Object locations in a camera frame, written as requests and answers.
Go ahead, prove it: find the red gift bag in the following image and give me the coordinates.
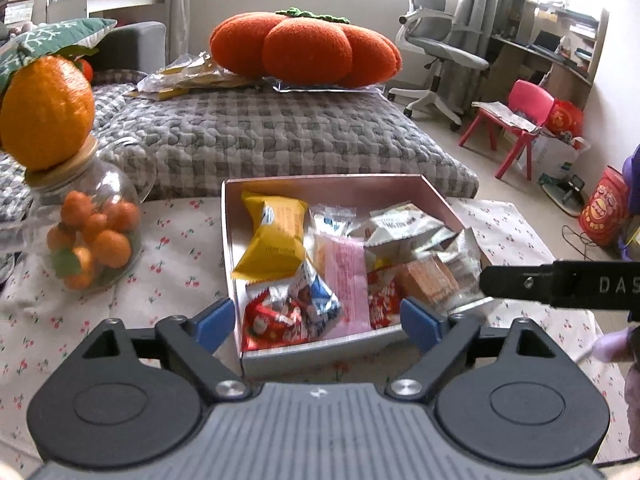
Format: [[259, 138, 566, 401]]
[[542, 99, 585, 141]]

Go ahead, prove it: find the newspaper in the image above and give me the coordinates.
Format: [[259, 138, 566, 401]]
[[472, 101, 541, 136]]

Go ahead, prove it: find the grey office chair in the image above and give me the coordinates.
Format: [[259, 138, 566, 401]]
[[387, 0, 491, 131]]

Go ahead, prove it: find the red printed snack bag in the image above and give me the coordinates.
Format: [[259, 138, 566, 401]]
[[579, 165, 632, 247]]

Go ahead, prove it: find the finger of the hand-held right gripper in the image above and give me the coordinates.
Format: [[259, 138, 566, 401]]
[[478, 261, 557, 305]]

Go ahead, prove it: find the silver cardboard box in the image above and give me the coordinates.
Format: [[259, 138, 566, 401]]
[[220, 172, 496, 378]]

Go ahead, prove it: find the black cable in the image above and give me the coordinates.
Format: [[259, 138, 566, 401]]
[[560, 224, 601, 262]]

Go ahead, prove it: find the pink child chair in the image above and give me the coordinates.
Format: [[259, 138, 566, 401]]
[[458, 80, 556, 181]]

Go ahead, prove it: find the clear packet with blue label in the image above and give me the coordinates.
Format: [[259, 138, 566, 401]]
[[308, 203, 357, 243]]

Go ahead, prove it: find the wooden desk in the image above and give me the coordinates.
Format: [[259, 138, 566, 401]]
[[490, 7, 611, 111]]

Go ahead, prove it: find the clear plastic bag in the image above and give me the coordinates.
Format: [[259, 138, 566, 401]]
[[125, 52, 261, 101]]

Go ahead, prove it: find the white cartoon print snack packet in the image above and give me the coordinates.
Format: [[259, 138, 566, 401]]
[[347, 201, 446, 241]]

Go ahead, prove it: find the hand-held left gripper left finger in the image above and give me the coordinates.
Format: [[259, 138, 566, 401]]
[[62, 297, 254, 406]]

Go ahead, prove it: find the black laptop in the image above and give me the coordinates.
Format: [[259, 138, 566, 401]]
[[532, 30, 563, 54]]

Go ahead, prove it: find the pink snack packet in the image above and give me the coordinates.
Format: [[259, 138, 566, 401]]
[[312, 234, 373, 333]]

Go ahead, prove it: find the small yellow snack packet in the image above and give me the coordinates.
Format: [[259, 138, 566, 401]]
[[231, 190, 310, 282]]

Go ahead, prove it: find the clear plastic sheet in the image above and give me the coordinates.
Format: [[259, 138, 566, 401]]
[[272, 77, 386, 95]]

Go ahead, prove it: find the grey curtain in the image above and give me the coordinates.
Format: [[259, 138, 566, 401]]
[[445, 0, 523, 61], [167, 0, 196, 58]]

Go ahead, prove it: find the red candy packet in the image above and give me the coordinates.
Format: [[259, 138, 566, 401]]
[[241, 285, 310, 352]]

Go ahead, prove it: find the green leaf pattern pillow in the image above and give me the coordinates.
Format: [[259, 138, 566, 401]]
[[0, 17, 118, 93]]

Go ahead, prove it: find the white shopping bag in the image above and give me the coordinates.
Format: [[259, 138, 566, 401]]
[[530, 132, 592, 186]]

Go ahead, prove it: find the blue white foil packet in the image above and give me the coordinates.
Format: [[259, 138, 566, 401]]
[[289, 259, 342, 337]]

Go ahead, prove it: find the brown cracker packet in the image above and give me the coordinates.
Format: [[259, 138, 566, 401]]
[[397, 255, 460, 311]]

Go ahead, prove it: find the wooden jar lid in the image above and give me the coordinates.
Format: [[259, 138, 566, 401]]
[[24, 137, 100, 192]]

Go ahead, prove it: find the orange pumpkin cushion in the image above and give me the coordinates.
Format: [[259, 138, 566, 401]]
[[209, 7, 403, 88]]

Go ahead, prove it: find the red packet with white print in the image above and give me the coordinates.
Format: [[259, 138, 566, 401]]
[[366, 266, 403, 331]]

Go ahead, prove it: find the person's purple clothing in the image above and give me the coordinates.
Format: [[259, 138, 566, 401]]
[[619, 142, 640, 261]]

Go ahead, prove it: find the cluster of small oranges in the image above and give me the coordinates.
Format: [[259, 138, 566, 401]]
[[46, 190, 142, 291]]

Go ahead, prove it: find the large orange ball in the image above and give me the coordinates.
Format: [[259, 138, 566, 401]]
[[0, 55, 96, 171]]

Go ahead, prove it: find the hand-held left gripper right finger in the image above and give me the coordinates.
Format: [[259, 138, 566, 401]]
[[383, 297, 573, 403]]

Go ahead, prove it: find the glass jar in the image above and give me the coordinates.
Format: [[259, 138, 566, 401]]
[[0, 135, 158, 293]]

